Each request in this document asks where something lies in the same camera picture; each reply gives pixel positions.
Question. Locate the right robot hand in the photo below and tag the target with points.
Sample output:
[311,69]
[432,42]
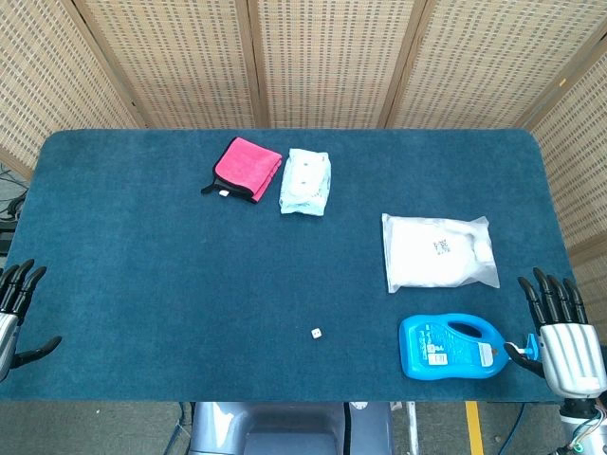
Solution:
[566,351]

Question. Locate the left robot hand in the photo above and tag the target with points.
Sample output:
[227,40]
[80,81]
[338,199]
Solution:
[8,303]

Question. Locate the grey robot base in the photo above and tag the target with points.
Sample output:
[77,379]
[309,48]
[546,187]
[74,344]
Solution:
[280,429]

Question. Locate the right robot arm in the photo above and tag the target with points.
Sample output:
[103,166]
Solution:
[584,426]

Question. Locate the small white die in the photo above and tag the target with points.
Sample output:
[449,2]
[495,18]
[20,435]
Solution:
[316,334]

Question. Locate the blue detergent bottle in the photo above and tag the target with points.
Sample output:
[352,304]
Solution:
[450,346]

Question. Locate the white plastic pouch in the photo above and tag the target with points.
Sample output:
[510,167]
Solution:
[438,253]

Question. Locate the blue table mat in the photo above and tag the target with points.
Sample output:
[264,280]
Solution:
[265,265]

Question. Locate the pink folded cloth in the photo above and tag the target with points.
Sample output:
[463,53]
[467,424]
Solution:
[244,168]

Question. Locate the pale blue wet wipes pack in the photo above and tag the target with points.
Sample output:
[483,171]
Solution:
[304,182]

